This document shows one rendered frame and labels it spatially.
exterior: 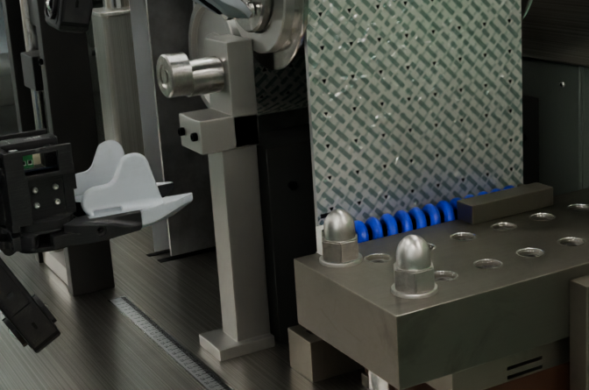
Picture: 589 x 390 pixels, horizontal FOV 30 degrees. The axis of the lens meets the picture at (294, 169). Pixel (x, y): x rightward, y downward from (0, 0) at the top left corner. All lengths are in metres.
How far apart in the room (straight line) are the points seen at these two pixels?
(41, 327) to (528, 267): 0.39
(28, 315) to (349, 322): 0.25
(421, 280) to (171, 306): 0.44
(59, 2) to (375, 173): 0.32
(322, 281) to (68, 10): 0.30
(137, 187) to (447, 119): 0.32
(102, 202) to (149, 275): 0.46
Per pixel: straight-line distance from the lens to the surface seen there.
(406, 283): 0.85
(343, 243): 0.91
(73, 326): 1.20
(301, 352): 1.02
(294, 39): 0.96
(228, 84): 1.01
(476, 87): 1.06
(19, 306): 0.88
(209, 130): 1.01
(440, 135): 1.05
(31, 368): 1.12
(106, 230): 0.86
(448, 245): 0.96
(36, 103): 1.33
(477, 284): 0.87
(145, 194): 0.88
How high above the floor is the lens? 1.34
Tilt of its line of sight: 15 degrees down
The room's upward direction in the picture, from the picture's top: 4 degrees counter-clockwise
